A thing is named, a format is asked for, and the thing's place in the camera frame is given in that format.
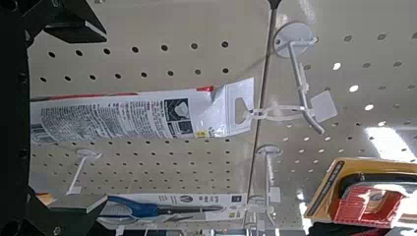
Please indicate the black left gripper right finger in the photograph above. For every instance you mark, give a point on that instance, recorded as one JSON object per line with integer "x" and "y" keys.
{"x": 82, "y": 31}

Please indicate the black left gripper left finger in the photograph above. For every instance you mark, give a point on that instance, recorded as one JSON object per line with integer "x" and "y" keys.
{"x": 69, "y": 219}

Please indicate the red white glue tube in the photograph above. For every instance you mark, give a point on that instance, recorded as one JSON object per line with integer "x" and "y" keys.
{"x": 114, "y": 114}

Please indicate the white peg hook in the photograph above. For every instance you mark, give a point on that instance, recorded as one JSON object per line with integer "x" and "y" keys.
{"x": 86, "y": 153}
{"x": 293, "y": 34}
{"x": 268, "y": 150}

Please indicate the beige pegboard panel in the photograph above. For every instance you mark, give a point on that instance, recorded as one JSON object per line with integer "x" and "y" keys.
{"x": 147, "y": 164}
{"x": 360, "y": 98}

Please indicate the white scissors packaging card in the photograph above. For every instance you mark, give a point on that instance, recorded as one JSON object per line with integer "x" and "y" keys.
{"x": 196, "y": 200}

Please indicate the yellow red tool package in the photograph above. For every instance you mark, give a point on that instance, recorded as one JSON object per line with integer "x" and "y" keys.
{"x": 360, "y": 206}

